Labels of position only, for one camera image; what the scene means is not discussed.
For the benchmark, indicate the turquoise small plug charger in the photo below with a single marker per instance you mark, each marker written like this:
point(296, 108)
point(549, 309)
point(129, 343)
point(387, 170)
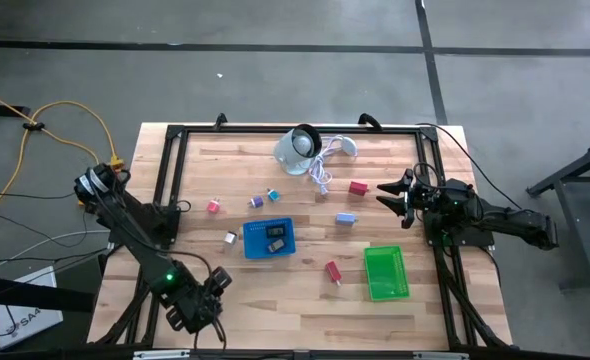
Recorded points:
point(273, 195)

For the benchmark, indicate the silver table bracket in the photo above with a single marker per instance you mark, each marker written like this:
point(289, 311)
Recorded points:
point(160, 354)
point(440, 356)

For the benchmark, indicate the purple small plug charger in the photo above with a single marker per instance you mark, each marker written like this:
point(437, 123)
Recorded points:
point(256, 201)

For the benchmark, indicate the red wall charger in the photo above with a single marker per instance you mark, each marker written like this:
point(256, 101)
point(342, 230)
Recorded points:
point(332, 271)
point(358, 188)

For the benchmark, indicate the black side table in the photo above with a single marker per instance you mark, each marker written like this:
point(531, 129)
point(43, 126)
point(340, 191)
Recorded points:
point(565, 175)

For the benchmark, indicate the light blue wall charger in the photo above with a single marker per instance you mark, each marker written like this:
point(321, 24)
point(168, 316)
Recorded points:
point(345, 218)

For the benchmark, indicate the blue plastic basket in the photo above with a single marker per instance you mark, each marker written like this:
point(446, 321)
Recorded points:
point(255, 250)

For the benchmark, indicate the pink small plug charger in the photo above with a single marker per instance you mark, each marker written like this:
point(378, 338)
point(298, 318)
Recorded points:
point(213, 206)

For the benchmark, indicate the black floor foot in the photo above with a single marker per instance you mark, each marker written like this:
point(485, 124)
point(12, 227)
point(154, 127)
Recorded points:
point(0, 110)

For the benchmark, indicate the black frame clamp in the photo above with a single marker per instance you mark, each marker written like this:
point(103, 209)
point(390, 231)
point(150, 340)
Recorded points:
point(220, 121)
point(370, 120)

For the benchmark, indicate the small purple framed card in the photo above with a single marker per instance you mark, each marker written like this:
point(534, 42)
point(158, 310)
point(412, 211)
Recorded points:
point(276, 245)

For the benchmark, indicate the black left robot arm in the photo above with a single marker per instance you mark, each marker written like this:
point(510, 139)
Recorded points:
point(135, 235)

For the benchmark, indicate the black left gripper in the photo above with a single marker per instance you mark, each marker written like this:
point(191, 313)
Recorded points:
point(195, 305)

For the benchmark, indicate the white printed box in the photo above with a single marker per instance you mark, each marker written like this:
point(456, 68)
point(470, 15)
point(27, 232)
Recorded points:
point(30, 320)

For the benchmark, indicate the black aluminium table frame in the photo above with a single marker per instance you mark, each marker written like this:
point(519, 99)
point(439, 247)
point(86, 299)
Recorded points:
point(255, 129)

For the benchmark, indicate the white round puck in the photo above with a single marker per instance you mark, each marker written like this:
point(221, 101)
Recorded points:
point(348, 145)

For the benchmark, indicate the white cube plug charger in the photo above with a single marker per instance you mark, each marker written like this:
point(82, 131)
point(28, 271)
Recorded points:
point(231, 238)

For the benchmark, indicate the green plastic basket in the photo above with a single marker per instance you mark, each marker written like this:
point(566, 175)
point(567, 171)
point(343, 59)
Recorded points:
point(386, 272)

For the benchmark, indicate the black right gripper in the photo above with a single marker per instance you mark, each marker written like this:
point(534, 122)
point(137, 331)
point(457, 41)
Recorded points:
point(427, 197)

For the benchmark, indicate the white desk lamp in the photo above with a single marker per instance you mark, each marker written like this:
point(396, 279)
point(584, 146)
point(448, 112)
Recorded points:
point(295, 150)

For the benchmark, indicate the black furniture bar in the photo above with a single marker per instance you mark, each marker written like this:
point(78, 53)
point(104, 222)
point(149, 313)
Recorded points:
point(25, 292)

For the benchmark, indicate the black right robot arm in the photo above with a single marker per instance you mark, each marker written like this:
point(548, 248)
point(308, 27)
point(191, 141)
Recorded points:
point(505, 220)

